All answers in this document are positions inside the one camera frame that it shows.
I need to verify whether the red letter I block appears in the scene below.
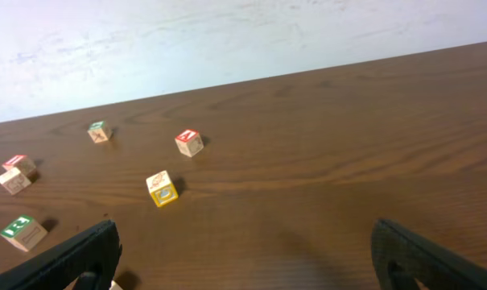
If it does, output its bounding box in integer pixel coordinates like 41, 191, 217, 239
2, 155, 36, 176

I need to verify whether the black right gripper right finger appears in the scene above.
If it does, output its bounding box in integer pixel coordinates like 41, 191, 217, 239
371, 219, 487, 290

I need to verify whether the green top block far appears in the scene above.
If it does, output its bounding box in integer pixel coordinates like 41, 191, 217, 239
88, 121, 113, 143

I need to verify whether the green letter R block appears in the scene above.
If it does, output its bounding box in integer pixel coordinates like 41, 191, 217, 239
0, 215, 48, 252

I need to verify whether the white green sided block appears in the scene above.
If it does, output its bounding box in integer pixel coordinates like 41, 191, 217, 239
109, 280, 123, 290

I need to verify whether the red letter A block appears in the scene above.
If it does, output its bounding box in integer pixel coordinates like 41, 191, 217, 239
175, 130, 204, 157

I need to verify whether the yellow sided wooden block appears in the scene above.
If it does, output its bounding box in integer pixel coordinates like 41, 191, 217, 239
146, 171, 179, 207

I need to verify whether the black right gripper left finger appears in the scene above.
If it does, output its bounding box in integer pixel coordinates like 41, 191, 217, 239
0, 220, 122, 290

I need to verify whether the plain wooden picture block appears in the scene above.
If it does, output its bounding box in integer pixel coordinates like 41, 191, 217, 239
0, 168, 31, 195

